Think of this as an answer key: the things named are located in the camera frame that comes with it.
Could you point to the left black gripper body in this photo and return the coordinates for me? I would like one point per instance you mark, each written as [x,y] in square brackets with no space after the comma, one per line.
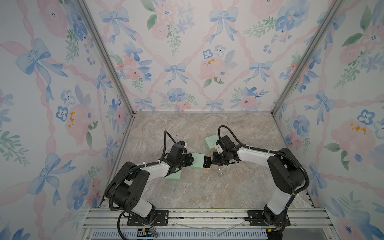
[181,163]

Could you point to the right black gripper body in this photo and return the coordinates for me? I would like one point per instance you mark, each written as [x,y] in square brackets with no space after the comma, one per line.
[225,158]

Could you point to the small green jewelry box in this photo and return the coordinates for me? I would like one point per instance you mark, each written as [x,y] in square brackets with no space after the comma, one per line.
[174,177]

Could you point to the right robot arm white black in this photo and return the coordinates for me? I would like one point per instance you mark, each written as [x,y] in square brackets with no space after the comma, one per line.
[289,176]

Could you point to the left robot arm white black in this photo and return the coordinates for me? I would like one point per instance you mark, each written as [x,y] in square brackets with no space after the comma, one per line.
[125,190]

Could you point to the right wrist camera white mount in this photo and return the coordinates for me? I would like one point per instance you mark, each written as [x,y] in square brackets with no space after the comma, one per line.
[218,147]

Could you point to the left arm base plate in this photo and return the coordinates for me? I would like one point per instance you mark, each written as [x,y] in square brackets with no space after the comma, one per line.
[157,218]

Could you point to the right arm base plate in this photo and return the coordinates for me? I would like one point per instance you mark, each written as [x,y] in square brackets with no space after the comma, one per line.
[260,218]

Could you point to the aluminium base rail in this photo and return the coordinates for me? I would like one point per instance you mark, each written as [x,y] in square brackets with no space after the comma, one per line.
[210,224]

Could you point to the aluminium frame post right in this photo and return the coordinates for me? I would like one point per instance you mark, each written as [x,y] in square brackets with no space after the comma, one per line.
[321,32]

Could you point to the aluminium frame post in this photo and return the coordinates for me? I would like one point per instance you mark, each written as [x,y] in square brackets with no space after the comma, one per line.
[321,32]
[95,34]

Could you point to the aluminium frame post left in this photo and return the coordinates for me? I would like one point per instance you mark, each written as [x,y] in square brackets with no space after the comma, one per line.
[95,34]

